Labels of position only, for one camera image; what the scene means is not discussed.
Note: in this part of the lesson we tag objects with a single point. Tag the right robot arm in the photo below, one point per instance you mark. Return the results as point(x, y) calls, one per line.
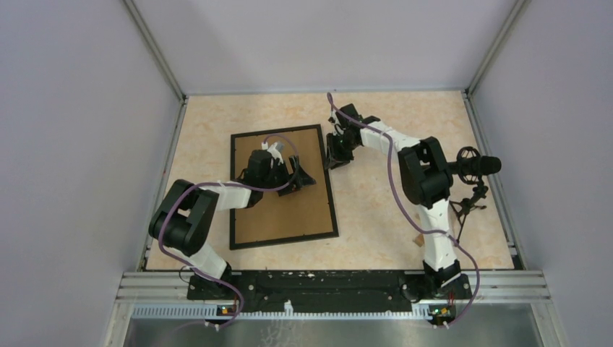
point(425, 179)

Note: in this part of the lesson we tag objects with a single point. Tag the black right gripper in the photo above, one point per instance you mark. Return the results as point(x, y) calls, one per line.
point(334, 159)

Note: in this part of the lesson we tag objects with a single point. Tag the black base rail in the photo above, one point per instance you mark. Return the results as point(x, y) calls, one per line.
point(328, 291)

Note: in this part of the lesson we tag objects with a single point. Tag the wooden frame stand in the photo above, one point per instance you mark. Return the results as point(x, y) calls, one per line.
point(419, 240)

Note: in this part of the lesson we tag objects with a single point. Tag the aluminium enclosure frame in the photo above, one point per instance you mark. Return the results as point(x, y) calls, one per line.
point(160, 296)

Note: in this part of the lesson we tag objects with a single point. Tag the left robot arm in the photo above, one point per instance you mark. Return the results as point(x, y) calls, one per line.
point(182, 222)

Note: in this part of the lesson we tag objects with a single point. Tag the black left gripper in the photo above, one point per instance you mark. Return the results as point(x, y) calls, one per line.
point(301, 180)

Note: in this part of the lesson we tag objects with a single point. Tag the black picture frame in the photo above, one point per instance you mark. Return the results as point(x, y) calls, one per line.
point(330, 191)

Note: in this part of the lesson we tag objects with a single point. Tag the brown frame backing board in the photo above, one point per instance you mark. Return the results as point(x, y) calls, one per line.
point(297, 215)

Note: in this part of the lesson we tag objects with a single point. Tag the black microphone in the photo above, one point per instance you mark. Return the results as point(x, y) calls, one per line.
point(471, 167)

